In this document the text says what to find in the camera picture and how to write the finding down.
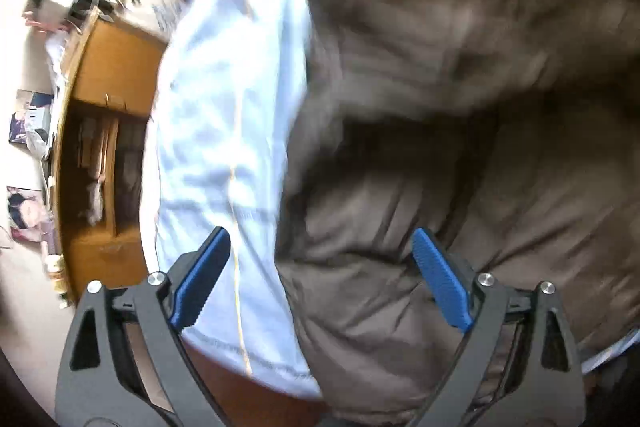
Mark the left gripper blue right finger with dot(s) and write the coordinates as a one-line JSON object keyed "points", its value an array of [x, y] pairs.
{"points": [[517, 362]]}

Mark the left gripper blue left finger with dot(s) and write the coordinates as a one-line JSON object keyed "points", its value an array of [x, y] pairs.
{"points": [[99, 383]]}

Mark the brown puffer jacket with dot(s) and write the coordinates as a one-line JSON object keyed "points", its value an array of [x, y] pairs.
{"points": [[507, 128]]}

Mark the light blue bed sheet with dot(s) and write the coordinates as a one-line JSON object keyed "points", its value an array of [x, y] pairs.
{"points": [[228, 89]]}

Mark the orange wooden desk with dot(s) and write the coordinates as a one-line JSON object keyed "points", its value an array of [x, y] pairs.
{"points": [[110, 68]]}

